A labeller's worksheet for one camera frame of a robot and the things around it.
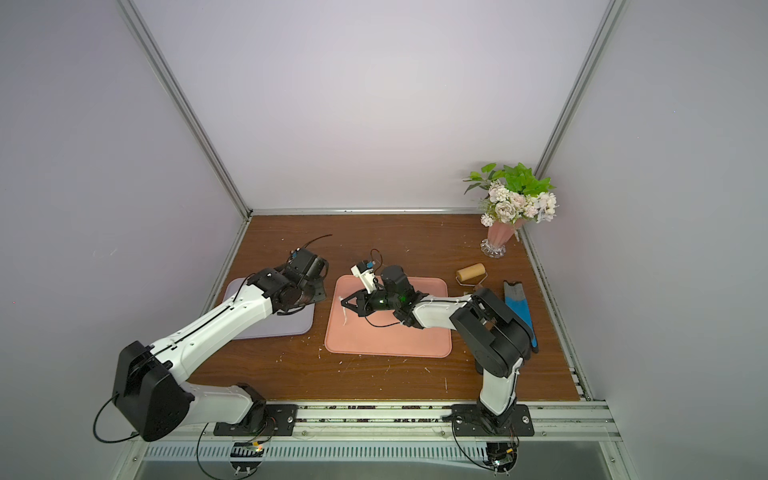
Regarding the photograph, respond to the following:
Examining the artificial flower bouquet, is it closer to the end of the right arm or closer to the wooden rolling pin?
the wooden rolling pin

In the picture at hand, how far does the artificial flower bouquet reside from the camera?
33.3 inches

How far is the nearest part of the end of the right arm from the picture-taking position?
2.33ft

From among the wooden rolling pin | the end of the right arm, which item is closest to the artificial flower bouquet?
the wooden rolling pin

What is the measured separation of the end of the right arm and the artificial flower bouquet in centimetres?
34
